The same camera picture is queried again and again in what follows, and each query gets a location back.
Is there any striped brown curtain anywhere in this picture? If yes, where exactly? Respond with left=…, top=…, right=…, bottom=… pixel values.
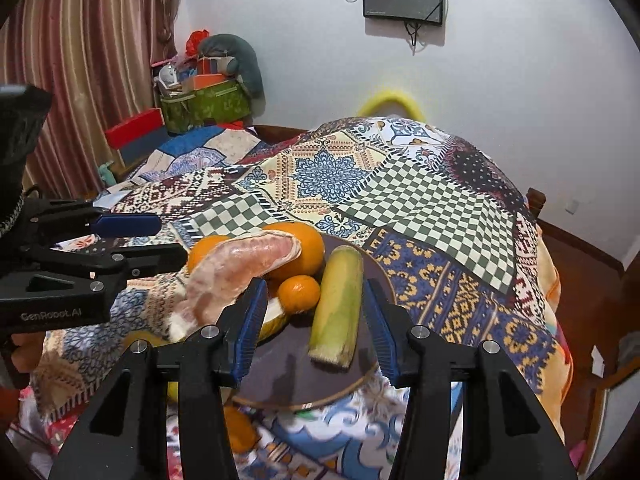
left=0, top=0, right=188, bottom=201

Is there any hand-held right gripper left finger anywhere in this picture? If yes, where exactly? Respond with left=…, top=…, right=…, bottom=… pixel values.
left=47, top=276, right=269, bottom=480

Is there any large orange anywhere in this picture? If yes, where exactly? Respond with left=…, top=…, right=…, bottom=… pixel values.
left=187, top=235, right=233, bottom=273
left=262, top=222, right=327, bottom=281

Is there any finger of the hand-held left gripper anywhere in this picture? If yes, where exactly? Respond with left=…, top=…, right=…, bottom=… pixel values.
left=22, top=199, right=162, bottom=248
left=20, top=242, right=188, bottom=286

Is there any yellow foam ring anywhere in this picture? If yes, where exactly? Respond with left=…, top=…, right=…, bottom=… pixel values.
left=357, top=89, right=426, bottom=122

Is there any green husked corn cob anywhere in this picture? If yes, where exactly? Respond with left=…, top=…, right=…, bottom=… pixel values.
left=307, top=245, right=364, bottom=372

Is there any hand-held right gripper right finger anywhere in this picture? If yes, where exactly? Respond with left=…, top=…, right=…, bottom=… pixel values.
left=362, top=277, right=581, bottom=480

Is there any small orange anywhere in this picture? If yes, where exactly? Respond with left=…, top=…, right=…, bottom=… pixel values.
left=222, top=405, right=261, bottom=456
left=277, top=275, right=321, bottom=314

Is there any blue patchwork quilt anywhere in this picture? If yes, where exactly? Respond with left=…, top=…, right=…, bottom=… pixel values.
left=122, top=125, right=261, bottom=186

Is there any person's left hand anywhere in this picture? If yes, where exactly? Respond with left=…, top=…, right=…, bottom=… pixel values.
left=7, top=331, right=47, bottom=376

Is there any purple plate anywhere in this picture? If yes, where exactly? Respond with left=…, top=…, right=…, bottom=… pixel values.
left=225, top=234, right=398, bottom=411

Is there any patchwork blanket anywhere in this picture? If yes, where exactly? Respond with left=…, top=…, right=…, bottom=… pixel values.
left=30, top=116, right=573, bottom=480

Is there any green storage box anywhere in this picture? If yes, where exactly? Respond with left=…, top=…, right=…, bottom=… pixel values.
left=160, top=80, right=253, bottom=133

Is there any yellow corn cob piece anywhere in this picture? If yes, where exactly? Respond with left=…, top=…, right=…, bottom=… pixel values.
left=257, top=297, right=290, bottom=343

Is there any pale yellow corn cob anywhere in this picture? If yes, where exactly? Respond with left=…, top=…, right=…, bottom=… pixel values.
left=122, top=331, right=181, bottom=405

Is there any red box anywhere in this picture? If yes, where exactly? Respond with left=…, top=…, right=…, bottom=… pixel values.
left=105, top=109, right=166, bottom=150

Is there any orange box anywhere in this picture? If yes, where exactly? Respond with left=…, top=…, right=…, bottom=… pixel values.
left=187, top=74, right=236, bottom=92

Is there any pink pomelo segment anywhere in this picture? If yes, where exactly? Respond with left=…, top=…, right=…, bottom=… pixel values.
left=167, top=232, right=303, bottom=343

